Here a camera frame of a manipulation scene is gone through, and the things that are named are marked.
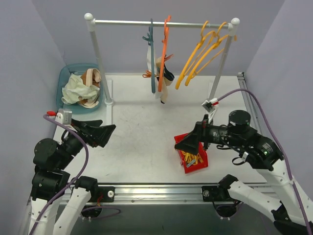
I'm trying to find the teal laundry basket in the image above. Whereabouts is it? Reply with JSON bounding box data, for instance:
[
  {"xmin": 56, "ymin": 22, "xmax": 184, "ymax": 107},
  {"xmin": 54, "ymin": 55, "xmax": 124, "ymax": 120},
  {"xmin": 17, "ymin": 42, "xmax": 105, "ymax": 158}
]
[{"xmin": 56, "ymin": 63, "xmax": 103, "ymax": 114}]

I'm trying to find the pile of clothespins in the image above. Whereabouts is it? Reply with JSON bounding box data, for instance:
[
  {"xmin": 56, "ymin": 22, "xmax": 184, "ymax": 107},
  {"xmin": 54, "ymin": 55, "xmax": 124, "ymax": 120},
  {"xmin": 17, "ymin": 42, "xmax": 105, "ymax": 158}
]
[{"xmin": 181, "ymin": 151, "xmax": 203, "ymax": 168}]

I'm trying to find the teal plastic hanger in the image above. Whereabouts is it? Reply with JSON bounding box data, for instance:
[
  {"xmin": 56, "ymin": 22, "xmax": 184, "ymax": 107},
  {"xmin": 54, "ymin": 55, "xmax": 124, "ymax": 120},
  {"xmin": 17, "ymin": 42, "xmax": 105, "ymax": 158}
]
[{"xmin": 142, "ymin": 19, "xmax": 156, "ymax": 94}]

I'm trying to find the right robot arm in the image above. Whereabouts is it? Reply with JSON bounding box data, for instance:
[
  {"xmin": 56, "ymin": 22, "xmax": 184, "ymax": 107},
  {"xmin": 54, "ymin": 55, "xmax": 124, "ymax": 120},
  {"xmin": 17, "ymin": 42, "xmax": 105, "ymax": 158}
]
[{"xmin": 175, "ymin": 110, "xmax": 313, "ymax": 235}]

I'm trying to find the aluminium frame rail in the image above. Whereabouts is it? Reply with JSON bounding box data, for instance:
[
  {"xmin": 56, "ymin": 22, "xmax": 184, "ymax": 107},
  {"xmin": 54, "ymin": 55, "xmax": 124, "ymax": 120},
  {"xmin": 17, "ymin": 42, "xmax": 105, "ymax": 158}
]
[{"xmin": 58, "ymin": 182, "xmax": 277, "ymax": 206}]

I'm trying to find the yellow hanger outer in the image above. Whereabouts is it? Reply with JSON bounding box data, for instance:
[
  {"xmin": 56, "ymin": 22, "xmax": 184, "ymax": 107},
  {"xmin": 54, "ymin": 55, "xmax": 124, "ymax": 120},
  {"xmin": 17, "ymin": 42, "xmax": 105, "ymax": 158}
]
[{"xmin": 184, "ymin": 18, "xmax": 240, "ymax": 86}]

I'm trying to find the orange plastic hanger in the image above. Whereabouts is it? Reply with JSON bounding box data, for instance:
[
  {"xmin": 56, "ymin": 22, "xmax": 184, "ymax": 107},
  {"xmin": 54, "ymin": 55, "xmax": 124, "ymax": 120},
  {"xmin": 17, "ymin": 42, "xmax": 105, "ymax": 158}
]
[{"xmin": 158, "ymin": 15, "xmax": 172, "ymax": 92}]

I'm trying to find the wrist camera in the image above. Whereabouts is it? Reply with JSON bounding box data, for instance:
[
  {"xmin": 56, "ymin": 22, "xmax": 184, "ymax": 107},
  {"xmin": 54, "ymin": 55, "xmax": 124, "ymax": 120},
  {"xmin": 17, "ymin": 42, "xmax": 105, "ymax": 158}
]
[
  {"xmin": 55, "ymin": 108, "xmax": 72, "ymax": 126},
  {"xmin": 201, "ymin": 98, "xmax": 219, "ymax": 123}
]

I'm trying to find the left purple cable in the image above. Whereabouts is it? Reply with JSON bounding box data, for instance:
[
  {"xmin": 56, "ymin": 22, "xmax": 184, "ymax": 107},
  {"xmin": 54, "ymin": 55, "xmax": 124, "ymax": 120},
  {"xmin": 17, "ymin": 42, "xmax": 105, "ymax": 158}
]
[{"xmin": 28, "ymin": 113, "xmax": 121, "ymax": 235}]

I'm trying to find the yellow hanger inner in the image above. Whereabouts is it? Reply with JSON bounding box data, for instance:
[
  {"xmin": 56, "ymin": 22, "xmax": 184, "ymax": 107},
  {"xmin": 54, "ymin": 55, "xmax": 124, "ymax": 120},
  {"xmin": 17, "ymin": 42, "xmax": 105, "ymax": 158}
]
[{"xmin": 175, "ymin": 21, "xmax": 216, "ymax": 90}]

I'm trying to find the orange clothespin on hanger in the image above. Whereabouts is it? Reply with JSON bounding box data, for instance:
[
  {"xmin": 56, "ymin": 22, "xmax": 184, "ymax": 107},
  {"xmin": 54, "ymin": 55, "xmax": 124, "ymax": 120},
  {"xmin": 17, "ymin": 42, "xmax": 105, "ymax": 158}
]
[{"xmin": 142, "ymin": 70, "xmax": 159, "ymax": 78}]

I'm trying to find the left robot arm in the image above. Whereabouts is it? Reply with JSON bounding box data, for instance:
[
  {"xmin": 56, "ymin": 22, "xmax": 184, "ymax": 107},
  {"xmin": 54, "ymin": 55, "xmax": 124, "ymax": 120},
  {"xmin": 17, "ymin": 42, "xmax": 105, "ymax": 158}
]
[{"xmin": 28, "ymin": 115, "xmax": 116, "ymax": 235}]

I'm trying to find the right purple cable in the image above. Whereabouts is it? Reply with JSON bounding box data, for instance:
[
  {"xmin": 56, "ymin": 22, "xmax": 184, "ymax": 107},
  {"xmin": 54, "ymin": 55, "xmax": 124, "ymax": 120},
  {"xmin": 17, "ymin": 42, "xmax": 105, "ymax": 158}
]
[{"xmin": 217, "ymin": 89, "xmax": 313, "ymax": 230}]

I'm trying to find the purple cable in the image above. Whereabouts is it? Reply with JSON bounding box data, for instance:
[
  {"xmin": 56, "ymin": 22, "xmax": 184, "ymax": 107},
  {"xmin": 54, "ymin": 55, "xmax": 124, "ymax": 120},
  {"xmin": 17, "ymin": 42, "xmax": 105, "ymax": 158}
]
[
  {"xmin": 217, "ymin": 89, "xmax": 313, "ymax": 230},
  {"xmin": 28, "ymin": 113, "xmax": 121, "ymax": 235}
]

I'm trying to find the white clothes rack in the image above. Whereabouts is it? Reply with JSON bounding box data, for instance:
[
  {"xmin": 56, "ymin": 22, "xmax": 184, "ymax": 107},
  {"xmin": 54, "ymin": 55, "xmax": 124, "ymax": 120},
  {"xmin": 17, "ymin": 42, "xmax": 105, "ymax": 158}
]
[{"xmin": 84, "ymin": 12, "xmax": 241, "ymax": 126}]

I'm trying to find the pink clothespin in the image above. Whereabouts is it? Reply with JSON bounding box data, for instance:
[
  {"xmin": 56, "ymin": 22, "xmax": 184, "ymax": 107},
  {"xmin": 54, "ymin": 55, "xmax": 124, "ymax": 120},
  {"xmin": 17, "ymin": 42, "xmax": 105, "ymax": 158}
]
[{"xmin": 164, "ymin": 54, "xmax": 174, "ymax": 61}]

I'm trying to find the white underwear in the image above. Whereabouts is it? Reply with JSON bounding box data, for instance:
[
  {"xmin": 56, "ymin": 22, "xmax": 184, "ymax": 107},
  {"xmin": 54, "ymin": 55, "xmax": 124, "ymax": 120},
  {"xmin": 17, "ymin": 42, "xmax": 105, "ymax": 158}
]
[{"xmin": 147, "ymin": 45, "xmax": 161, "ymax": 99}]

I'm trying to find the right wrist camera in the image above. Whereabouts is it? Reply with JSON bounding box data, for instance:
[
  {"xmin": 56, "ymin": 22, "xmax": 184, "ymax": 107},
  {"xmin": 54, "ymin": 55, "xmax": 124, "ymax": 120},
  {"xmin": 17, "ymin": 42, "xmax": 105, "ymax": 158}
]
[{"xmin": 201, "ymin": 98, "xmax": 219, "ymax": 123}]

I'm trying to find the yellow hanger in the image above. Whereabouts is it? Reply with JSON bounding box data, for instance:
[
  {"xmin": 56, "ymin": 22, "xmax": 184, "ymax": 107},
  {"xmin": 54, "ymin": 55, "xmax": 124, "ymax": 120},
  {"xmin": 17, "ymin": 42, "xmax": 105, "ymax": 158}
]
[
  {"xmin": 175, "ymin": 21, "xmax": 216, "ymax": 90},
  {"xmin": 184, "ymin": 18, "xmax": 240, "ymax": 86}
]

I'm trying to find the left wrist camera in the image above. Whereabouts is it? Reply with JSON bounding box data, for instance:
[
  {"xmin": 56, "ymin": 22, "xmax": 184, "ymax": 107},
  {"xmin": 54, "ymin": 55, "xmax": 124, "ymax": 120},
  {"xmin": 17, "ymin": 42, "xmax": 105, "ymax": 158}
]
[{"xmin": 55, "ymin": 108, "xmax": 72, "ymax": 126}]

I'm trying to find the beige pink garment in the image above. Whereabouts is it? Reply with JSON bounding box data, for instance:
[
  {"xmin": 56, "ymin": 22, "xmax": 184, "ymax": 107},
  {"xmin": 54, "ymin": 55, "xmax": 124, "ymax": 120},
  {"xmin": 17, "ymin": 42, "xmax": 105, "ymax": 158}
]
[{"xmin": 78, "ymin": 68, "xmax": 101, "ymax": 109}]

